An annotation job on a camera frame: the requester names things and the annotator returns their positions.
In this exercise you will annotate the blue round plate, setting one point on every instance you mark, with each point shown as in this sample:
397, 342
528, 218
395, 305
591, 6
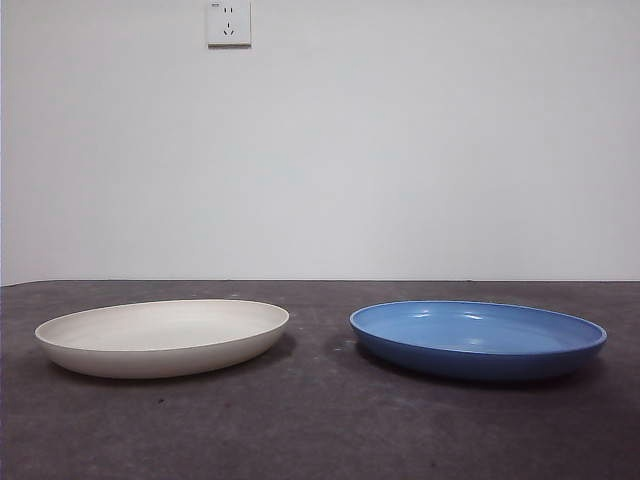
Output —
475, 345

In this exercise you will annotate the white round plate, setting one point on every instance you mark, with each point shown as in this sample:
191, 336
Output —
160, 345

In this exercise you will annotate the white wall socket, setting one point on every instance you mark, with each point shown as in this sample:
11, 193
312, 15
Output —
229, 25

